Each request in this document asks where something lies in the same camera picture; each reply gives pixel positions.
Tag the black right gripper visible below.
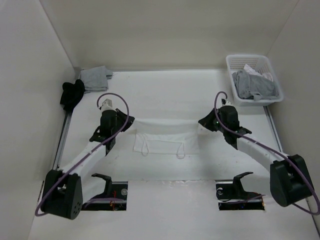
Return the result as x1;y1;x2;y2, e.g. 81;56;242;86
198;108;227;134

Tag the white tank top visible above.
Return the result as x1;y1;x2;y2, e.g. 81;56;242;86
132;118;200;159

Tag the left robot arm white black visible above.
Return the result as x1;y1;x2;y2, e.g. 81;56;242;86
35;108;135;220

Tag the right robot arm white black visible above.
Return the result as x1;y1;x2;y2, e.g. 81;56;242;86
198;105;315;207

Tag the grey tank top in basket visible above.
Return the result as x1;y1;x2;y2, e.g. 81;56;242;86
232;70;279;101

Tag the folded grey tank top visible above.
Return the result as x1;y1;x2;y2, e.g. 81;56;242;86
80;65;114;92

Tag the black crumpled garment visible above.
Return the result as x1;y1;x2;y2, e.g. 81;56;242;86
60;79;85;113

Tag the white plastic laundry basket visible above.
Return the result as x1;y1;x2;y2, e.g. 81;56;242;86
225;54;284;107

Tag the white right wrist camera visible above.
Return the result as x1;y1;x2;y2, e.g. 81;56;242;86
221;98;234;108

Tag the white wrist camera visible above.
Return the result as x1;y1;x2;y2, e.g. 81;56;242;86
99;98;115;113
221;98;234;108

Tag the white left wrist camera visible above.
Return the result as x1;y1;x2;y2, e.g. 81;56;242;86
99;98;115;113

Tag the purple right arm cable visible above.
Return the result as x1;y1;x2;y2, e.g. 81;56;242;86
214;91;320;216

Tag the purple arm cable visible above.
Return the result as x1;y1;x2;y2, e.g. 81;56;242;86
214;91;320;216
34;92;131;216

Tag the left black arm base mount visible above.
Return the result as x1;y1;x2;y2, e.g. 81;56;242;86
82;173;129;211

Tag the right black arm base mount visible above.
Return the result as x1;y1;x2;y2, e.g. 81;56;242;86
215;172;265;211

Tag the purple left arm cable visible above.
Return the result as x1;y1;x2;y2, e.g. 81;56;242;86
34;92;131;216

